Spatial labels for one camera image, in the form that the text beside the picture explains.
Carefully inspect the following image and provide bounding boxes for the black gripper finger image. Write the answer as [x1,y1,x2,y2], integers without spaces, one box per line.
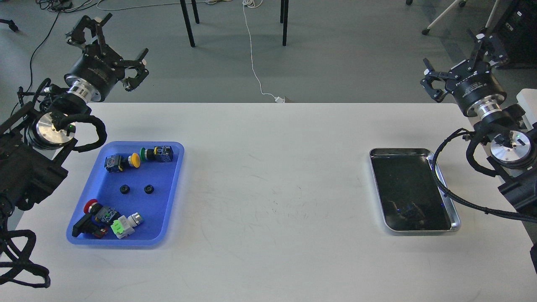
[420,58,460,103]
[66,13,112,57]
[111,48,149,91]
[467,29,509,70]

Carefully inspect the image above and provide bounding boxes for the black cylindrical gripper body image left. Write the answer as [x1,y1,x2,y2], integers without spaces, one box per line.
[65,44,125,102]

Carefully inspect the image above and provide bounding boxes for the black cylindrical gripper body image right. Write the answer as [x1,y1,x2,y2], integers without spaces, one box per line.
[445,61,507,117]

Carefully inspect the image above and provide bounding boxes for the black gear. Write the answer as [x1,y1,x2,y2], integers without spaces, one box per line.
[143,184,155,194]
[119,184,130,195]

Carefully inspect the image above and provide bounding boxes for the blue plastic tray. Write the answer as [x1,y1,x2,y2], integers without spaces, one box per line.
[66,141,185,247]

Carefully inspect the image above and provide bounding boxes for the silver metal tray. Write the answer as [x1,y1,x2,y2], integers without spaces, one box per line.
[369,148,461,236]

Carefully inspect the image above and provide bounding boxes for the black equipment case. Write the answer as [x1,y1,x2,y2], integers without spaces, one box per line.
[493,0,537,69]

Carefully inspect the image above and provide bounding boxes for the white rolling stand base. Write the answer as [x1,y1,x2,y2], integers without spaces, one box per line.
[420,0,502,36]

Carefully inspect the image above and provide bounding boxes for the red emergency stop button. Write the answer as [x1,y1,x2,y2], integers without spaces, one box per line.
[83,199,121,226]

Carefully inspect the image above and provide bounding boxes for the silver button with green block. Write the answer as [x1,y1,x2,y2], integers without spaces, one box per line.
[110,212,144,239]

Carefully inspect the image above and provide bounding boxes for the black chair legs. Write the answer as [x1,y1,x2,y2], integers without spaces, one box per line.
[179,0,290,48]

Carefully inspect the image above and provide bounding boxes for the black cable on floor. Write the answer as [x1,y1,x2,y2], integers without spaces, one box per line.
[9,0,99,116]

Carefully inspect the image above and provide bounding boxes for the green push button switch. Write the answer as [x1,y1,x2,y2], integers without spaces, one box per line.
[138,145,173,163]

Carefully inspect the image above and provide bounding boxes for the yellow push button switch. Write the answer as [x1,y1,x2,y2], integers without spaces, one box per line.
[104,153,141,173]

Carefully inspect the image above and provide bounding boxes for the black switch with red tab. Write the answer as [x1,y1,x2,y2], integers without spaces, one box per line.
[71,213,109,239]

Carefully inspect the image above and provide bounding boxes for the white cable on floor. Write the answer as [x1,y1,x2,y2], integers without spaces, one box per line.
[242,0,286,104]

